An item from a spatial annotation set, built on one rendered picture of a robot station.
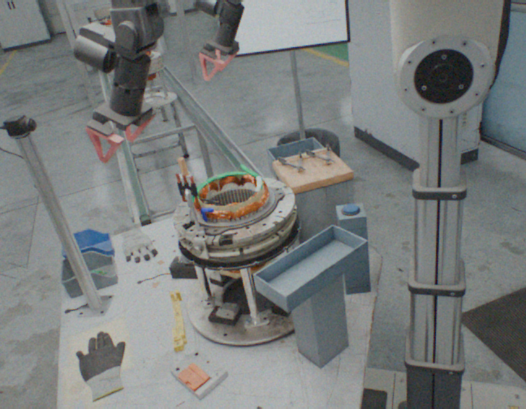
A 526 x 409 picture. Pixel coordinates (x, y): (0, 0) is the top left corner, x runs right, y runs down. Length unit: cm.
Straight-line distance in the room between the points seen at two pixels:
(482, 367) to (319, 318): 128
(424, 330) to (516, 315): 126
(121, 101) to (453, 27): 57
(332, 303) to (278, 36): 134
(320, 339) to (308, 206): 42
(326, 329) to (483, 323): 139
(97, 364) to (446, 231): 93
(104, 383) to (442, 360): 86
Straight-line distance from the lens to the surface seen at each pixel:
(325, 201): 141
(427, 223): 111
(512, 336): 242
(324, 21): 214
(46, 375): 269
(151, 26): 84
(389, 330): 239
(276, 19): 216
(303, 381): 120
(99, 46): 90
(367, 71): 390
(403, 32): 89
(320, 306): 109
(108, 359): 138
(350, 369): 121
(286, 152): 164
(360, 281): 137
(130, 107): 90
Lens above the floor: 170
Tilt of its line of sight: 29 degrees down
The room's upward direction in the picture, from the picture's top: 10 degrees counter-clockwise
